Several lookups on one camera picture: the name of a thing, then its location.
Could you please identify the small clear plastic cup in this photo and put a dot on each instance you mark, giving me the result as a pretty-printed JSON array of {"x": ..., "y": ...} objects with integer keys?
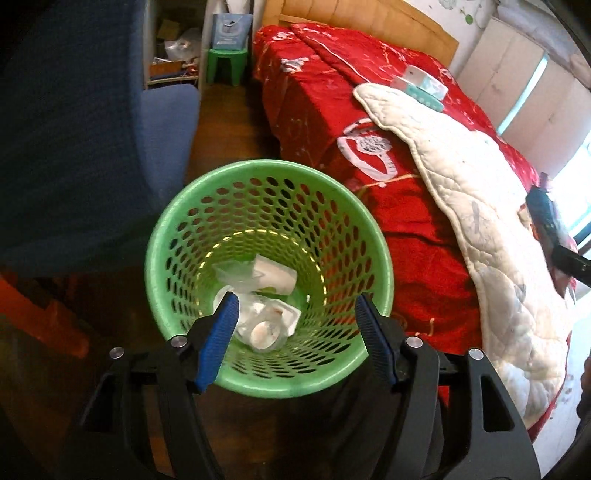
[{"x": 262, "y": 331}]

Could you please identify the large teal tissue pack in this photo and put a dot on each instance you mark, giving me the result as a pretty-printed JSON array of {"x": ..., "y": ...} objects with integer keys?
[{"x": 420, "y": 81}]

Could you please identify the wooden headboard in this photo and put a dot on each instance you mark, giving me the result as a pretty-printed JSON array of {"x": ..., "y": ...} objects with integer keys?
[{"x": 369, "y": 18}]

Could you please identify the white quilted blanket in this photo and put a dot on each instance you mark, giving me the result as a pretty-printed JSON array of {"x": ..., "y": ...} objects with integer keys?
[{"x": 485, "y": 184}]

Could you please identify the cluttered white shelf unit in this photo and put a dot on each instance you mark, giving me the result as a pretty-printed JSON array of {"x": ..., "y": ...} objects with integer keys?
[{"x": 173, "y": 46}]

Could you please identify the clear dome lid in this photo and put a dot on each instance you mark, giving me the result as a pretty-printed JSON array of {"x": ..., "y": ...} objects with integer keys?
[{"x": 234, "y": 276}]

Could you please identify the orange furniture piece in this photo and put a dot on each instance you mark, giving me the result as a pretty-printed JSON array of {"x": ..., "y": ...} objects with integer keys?
[{"x": 37, "y": 314}]

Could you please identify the blue fabric chair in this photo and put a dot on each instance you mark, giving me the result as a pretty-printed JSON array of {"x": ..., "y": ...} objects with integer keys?
[{"x": 69, "y": 138}]

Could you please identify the blue paper bag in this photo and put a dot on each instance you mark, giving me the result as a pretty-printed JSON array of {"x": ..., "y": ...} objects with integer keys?
[{"x": 231, "y": 30}]

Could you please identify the window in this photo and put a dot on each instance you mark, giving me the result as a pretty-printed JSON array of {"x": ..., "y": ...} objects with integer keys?
[{"x": 577, "y": 198}]

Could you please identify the green plastic stool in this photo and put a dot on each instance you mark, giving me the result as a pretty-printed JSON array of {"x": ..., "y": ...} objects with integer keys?
[{"x": 227, "y": 64}]

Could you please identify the white wardrobe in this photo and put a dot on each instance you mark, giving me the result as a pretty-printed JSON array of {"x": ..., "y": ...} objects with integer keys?
[{"x": 521, "y": 83}]

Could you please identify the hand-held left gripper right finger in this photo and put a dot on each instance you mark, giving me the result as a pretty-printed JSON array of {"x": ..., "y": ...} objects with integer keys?
[{"x": 376, "y": 337}]

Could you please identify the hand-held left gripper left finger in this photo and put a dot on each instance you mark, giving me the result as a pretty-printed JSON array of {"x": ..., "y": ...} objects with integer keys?
[{"x": 217, "y": 341}]

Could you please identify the flat teal tissue pack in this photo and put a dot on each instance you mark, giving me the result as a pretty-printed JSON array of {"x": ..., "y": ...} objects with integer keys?
[{"x": 427, "y": 102}]

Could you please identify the green plastic waste basket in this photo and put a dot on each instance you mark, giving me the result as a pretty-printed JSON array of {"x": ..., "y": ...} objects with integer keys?
[{"x": 277, "y": 198}]

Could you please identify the red printed blanket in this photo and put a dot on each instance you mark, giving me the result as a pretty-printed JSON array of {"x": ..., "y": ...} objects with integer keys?
[{"x": 323, "y": 115}]

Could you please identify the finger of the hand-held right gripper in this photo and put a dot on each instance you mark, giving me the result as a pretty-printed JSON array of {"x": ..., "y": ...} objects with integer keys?
[{"x": 539, "y": 207}]

